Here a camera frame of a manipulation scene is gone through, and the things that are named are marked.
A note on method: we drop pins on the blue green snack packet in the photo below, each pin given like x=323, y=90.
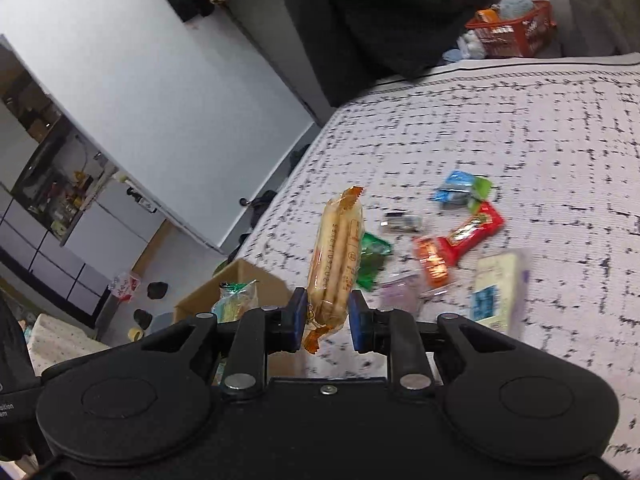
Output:
x=456, y=189

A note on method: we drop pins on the grey blue floor mat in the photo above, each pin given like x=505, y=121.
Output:
x=163, y=321

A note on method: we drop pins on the grey door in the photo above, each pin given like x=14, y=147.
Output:
x=280, y=60

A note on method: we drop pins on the red white bottle pack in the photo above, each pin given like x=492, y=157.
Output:
x=125, y=287

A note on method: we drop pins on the black jacket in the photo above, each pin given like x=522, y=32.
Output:
x=400, y=30

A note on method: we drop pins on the cardboard box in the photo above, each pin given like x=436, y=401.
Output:
x=197, y=302

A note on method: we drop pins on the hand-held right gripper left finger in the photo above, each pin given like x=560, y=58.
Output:
x=298, y=317

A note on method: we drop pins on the purple snack packet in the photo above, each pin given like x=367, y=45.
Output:
x=401, y=294

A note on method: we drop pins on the red snack packet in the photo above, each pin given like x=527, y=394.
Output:
x=474, y=231

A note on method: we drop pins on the black clog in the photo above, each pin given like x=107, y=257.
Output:
x=264, y=206

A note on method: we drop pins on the yellow slipper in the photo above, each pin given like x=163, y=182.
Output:
x=135, y=335

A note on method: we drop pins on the dotted cream cloth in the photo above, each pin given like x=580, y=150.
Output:
x=60, y=342

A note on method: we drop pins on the white black printed blanket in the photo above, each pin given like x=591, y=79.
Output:
x=500, y=125

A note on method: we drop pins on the orange plastic basket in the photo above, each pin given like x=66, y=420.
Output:
x=522, y=35

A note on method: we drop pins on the cream packet with blue label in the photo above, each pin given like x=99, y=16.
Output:
x=500, y=287

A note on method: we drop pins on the kitchen cabinet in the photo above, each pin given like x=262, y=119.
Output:
x=55, y=195

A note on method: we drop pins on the silver snack packet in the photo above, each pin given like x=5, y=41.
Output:
x=401, y=223

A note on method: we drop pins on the orange snack packet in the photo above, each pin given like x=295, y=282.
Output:
x=432, y=260

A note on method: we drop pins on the breadstick snack packet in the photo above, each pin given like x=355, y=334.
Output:
x=334, y=255

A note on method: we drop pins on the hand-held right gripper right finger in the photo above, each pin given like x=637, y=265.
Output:
x=357, y=321

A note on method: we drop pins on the yellow green snack packet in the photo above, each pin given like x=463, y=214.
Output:
x=235, y=302

